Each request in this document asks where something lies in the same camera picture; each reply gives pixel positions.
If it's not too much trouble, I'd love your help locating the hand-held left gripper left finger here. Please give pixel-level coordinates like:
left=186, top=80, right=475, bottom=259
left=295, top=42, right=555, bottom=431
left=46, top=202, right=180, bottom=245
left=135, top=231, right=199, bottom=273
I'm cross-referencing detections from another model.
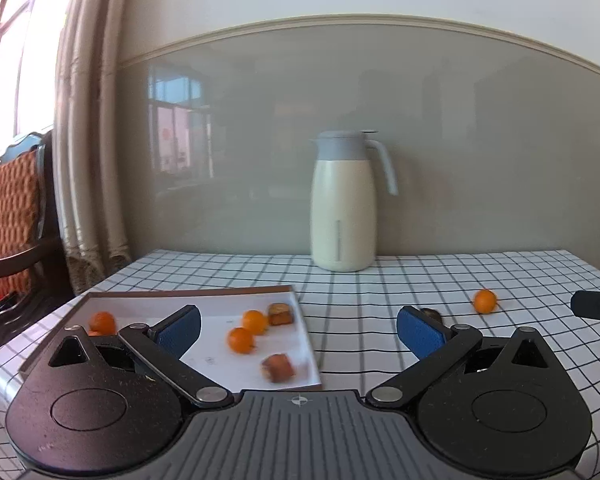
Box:
left=47, top=305, right=234, bottom=407

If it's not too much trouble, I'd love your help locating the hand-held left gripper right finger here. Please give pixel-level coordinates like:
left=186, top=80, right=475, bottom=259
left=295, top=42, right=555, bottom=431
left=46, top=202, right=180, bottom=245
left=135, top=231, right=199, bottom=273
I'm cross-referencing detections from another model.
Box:
left=367, top=305, right=554, bottom=406

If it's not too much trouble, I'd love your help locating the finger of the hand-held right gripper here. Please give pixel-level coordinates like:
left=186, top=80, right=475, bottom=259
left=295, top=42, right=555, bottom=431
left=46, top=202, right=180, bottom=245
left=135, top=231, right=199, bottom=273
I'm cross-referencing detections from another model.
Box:
left=570, top=290, right=600, bottom=320

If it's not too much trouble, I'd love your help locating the brown cardboard box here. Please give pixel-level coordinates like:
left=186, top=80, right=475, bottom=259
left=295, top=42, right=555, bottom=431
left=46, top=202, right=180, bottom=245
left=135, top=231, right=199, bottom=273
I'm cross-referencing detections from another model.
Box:
left=19, top=285, right=324, bottom=393

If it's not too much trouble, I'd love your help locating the large orange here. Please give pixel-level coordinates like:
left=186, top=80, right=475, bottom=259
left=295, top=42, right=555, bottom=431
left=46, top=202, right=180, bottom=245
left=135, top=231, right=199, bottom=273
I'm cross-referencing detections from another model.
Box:
left=227, top=327, right=256, bottom=355

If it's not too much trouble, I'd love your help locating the small orange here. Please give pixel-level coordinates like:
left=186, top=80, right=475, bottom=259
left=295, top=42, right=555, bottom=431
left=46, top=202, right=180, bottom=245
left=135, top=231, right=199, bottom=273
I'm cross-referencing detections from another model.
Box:
left=89, top=311, right=117, bottom=336
left=242, top=310, right=269, bottom=336
left=473, top=289, right=498, bottom=315

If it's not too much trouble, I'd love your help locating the brownish carrot piece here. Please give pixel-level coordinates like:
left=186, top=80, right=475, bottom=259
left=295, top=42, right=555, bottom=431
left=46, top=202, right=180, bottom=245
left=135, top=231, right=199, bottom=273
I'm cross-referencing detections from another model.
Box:
left=267, top=303, right=294, bottom=326

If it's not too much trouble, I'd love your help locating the white checked tablecloth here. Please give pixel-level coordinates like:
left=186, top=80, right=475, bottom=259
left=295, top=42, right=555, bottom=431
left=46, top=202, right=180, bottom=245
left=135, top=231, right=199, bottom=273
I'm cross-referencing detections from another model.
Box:
left=0, top=249, right=600, bottom=480

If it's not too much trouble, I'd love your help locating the cream thermos jug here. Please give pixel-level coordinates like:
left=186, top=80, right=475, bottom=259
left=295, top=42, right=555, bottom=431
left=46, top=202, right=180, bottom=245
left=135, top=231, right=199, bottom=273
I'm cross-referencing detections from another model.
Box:
left=310, top=130, right=399, bottom=273

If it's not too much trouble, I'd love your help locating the dark wooden chair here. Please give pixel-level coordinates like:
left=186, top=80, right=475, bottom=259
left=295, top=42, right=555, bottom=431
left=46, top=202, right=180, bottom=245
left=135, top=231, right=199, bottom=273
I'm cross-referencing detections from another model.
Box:
left=0, top=130, right=73, bottom=357

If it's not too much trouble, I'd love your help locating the orange patterned cushion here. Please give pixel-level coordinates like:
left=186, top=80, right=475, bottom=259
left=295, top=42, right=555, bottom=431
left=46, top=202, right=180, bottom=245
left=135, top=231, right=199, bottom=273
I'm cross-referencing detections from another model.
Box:
left=0, top=151, right=45, bottom=292

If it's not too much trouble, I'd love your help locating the beige curtain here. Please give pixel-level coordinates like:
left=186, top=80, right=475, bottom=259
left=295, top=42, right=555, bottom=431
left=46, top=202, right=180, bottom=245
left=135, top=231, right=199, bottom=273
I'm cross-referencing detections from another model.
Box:
left=54, top=0, right=133, bottom=297

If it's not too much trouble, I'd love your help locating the window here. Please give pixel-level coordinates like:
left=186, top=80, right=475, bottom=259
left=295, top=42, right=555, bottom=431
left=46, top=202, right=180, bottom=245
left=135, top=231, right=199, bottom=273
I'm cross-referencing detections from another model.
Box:
left=0, top=0, right=83, bottom=163

